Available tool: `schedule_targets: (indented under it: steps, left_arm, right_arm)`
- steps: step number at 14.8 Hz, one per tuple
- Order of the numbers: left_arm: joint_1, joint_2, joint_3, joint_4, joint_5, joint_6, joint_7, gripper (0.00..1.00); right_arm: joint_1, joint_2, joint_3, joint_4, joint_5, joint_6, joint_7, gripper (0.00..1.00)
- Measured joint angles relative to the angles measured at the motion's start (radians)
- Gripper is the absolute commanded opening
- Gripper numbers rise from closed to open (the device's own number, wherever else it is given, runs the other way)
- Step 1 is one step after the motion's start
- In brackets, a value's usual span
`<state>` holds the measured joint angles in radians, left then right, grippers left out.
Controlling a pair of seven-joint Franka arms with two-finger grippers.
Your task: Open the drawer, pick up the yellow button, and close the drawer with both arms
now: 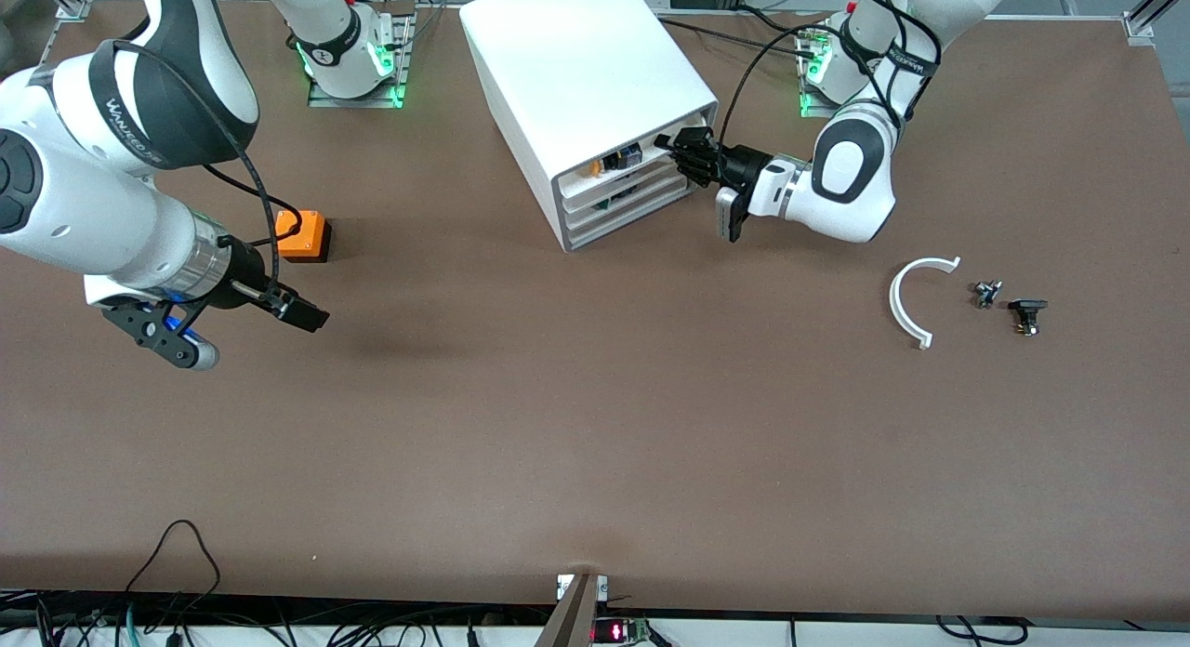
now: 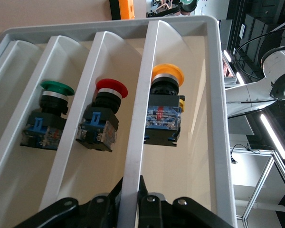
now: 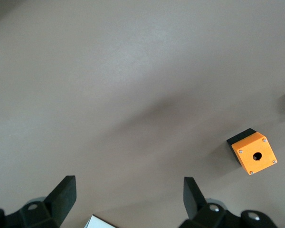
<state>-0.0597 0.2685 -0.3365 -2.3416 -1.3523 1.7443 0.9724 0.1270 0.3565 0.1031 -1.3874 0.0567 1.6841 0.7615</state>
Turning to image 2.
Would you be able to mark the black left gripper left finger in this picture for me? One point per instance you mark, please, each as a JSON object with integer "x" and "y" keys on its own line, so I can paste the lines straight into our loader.
{"x": 102, "y": 213}

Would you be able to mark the red mushroom push button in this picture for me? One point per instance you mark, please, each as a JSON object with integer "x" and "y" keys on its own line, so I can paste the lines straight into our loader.
{"x": 102, "y": 114}

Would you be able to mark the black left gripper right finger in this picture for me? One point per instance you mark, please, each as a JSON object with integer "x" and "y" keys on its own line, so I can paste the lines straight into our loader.
{"x": 156, "y": 213}

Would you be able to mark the white drawer holding red button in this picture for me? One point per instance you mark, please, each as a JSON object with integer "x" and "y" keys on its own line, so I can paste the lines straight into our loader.
{"x": 73, "y": 133}

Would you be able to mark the white drawer holding yellow button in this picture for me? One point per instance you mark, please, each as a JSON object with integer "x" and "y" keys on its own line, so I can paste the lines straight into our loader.
{"x": 137, "y": 118}

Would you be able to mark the green mushroom push button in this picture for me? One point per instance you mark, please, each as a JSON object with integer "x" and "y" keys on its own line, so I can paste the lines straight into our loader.
{"x": 47, "y": 118}

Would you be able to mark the aluminium profile frame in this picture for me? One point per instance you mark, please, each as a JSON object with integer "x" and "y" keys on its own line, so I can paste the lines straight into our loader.
{"x": 263, "y": 180}

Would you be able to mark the white LED light strip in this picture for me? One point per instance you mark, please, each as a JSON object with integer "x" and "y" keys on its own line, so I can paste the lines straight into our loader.
{"x": 274, "y": 136}

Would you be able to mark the white drawer cabinet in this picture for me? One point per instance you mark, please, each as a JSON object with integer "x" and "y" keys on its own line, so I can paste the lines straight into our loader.
{"x": 218, "y": 71}

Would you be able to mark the yellow mushroom push button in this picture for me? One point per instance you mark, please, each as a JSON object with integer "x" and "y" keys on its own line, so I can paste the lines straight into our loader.
{"x": 164, "y": 111}

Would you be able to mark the white drawer holding green button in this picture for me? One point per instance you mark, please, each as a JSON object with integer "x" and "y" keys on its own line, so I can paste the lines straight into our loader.
{"x": 21, "y": 107}

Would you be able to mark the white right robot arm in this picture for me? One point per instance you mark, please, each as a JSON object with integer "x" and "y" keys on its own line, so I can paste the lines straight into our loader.
{"x": 249, "y": 95}

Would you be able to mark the orange button enclosure box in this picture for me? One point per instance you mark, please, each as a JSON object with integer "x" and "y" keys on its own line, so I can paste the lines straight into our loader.
{"x": 126, "y": 9}

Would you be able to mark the white empty drawer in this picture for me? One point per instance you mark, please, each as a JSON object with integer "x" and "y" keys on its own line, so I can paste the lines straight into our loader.
{"x": 4, "y": 61}

